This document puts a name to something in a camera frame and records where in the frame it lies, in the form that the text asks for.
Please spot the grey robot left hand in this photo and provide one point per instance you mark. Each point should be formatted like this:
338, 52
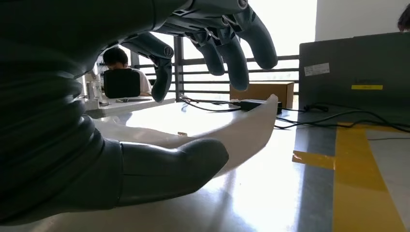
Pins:
96, 19

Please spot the person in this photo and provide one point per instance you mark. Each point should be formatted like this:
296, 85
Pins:
405, 20
117, 59

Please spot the cardboard box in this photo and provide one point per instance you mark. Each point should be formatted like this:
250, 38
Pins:
266, 91

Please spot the grey laptop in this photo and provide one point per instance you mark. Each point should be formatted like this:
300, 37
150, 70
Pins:
352, 54

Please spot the white table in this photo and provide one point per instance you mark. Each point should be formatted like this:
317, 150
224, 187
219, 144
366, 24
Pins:
128, 107

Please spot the yellow tape outline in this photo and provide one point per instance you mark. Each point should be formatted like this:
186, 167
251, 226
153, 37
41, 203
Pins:
358, 176

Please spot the steel workbench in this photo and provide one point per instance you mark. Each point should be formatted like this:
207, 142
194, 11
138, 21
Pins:
272, 192

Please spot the flat dark tool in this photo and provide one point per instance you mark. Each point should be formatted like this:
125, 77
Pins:
134, 100

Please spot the black power adapter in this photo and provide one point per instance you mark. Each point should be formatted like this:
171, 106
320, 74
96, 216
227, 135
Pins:
253, 104

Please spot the black laptop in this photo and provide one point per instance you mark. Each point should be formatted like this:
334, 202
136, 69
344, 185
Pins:
121, 83

